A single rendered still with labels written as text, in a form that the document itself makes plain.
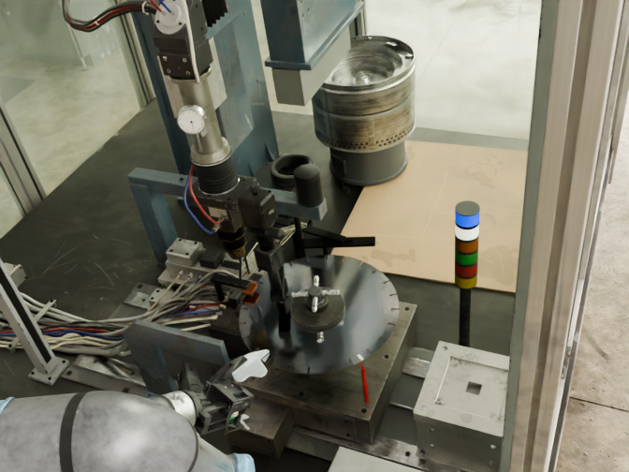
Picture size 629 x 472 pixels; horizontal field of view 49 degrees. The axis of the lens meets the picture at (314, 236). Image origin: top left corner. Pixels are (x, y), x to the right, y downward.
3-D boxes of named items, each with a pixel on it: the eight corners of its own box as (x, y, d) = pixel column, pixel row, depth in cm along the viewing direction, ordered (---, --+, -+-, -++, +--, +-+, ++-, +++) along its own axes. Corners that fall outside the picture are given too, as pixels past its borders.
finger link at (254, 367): (285, 363, 133) (249, 396, 129) (264, 348, 137) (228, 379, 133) (282, 354, 131) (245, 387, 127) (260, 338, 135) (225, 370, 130)
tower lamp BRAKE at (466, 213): (481, 214, 132) (482, 202, 130) (475, 229, 129) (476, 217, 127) (458, 211, 133) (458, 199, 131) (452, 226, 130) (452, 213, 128)
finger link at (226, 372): (252, 369, 134) (218, 400, 130) (246, 364, 135) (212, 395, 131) (246, 355, 130) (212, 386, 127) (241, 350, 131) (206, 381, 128)
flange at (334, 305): (299, 335, 138) (298, 327, 137) (285, 299, 146) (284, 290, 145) (352, 319, 140) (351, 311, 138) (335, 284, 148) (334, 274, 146)
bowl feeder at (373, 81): (431, 145, 219) (430, 37, 196) (402, 204, 198) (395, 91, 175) (341, 134, 230) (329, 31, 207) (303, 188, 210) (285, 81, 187)
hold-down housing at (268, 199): (290, 263, 136) (273, 179, 123) (276, 279, 133) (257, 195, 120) (267, 255, 139) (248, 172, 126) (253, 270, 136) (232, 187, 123)
